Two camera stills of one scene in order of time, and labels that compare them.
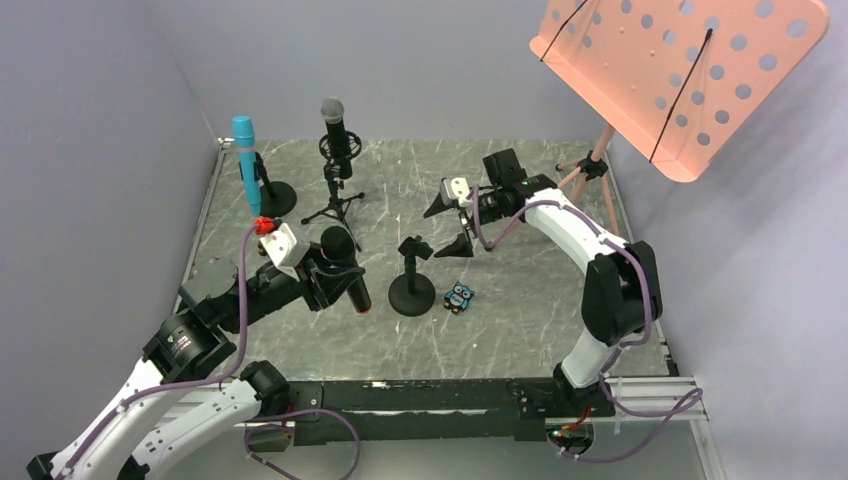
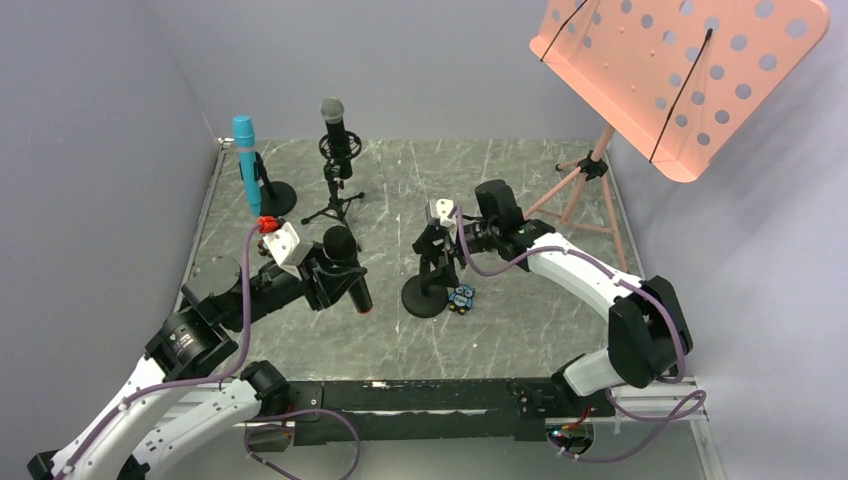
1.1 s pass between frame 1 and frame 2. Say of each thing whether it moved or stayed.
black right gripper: moved
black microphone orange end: stayed
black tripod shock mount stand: stayed
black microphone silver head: stayed
